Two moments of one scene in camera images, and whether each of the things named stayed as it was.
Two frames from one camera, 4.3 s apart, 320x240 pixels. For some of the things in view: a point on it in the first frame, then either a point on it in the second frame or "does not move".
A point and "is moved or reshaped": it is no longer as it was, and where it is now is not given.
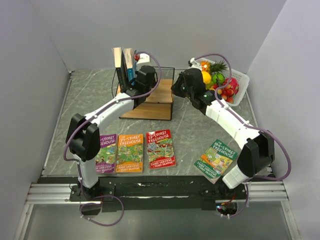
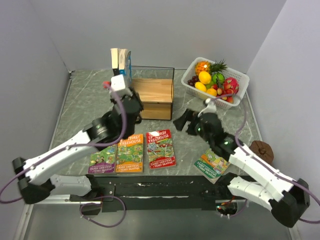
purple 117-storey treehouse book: x=106 y=162 does not move
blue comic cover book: x=128 y=65 is moved or reshaped
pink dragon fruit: x=234 y=84 does not move
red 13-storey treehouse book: x=160 y=148 does not move
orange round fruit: x=206 y=76 does not move
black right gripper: x=175 y=88 to x=193 y=115
